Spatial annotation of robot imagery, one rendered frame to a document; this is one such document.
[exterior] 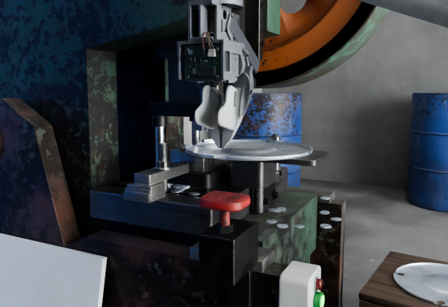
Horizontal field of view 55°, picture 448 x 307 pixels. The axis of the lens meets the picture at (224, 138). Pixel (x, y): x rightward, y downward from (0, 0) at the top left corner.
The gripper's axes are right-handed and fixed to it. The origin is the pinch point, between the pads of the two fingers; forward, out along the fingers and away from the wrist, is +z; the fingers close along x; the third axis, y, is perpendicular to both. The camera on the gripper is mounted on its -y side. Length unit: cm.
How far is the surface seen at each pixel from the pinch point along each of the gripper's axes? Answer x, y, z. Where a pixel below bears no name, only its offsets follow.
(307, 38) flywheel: -6, -66, -22
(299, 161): 4.0, -26.0, 7.1
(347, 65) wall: -52, -363, -28
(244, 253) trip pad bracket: 3.2, -0.7, 17.5
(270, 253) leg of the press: 4.0, -9.8, 20.6
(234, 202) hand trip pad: 3.0, 2.5, 8.8
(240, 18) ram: -14.5, -37.1, -23.7
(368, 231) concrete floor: -9, -225, 85
